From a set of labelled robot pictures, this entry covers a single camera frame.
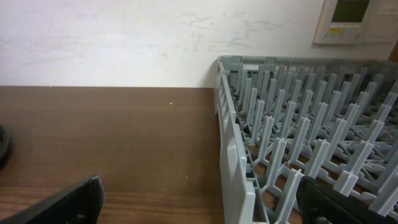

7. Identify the white wall control panel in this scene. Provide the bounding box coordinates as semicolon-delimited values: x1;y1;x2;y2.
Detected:
313;0;397;44

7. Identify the grey dishwasher rack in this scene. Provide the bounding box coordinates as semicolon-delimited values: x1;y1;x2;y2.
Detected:
214;56;397;223

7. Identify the round black tray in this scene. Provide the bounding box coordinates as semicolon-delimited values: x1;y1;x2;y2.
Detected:
0;125;12;169

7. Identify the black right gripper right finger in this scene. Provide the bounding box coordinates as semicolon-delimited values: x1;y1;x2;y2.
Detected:
296;176;397;224

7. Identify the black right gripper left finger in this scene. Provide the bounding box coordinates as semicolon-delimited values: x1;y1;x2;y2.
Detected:
1;174;104;224

